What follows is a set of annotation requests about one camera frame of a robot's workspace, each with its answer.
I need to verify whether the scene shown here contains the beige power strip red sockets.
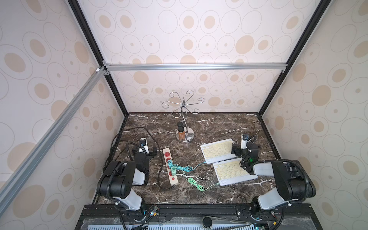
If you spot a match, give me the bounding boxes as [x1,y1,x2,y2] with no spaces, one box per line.
[163,148,178,186]

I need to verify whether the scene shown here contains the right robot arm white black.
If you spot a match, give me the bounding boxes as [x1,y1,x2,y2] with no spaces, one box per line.
[232,142,317,215]

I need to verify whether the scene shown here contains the horizontal aluminium frame bar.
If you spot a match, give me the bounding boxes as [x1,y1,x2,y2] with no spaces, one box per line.
[105,62,288,71]

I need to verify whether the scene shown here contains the chrome mug tree stand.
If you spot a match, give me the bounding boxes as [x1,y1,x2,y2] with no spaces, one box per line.
[161,90,206,143]

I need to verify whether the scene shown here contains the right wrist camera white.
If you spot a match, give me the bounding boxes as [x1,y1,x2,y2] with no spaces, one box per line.
[241,134,249,150]

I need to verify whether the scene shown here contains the teal charging cable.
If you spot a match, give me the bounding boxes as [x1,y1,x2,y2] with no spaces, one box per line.
[168,160,207,173]

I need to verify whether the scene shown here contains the left diagonal aluminium frame bar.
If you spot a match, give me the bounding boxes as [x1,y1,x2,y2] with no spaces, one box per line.
[1,66,107,215]

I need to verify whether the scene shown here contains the amber bottle black cap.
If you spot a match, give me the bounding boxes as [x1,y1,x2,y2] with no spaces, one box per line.
[177,122,186,141]

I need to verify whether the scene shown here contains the green plug adapter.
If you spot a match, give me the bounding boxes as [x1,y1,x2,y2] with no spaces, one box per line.
[169,166,176,176]

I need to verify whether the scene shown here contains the light green charging cable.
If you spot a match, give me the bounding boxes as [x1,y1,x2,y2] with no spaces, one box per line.
[183,176,220,192]

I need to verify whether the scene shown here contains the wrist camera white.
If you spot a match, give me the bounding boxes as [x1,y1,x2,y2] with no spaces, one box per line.
[140,138,148,151]
[241,134,249,150]

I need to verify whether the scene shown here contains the white wireless keyboard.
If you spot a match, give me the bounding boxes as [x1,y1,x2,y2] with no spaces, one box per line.
[200,139,236,164]
[213,158,258,186]

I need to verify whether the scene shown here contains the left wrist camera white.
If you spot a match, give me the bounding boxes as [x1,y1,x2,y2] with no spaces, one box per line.
[140,138,148,151]

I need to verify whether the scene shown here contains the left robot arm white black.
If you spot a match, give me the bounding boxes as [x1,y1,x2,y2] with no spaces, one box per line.
[96,147,158,215]

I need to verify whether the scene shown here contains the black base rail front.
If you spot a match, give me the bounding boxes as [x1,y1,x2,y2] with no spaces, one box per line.
[76,204,323,230]

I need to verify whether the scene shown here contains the black power cord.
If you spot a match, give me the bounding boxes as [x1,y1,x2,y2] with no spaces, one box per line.
[103,126,176,191]

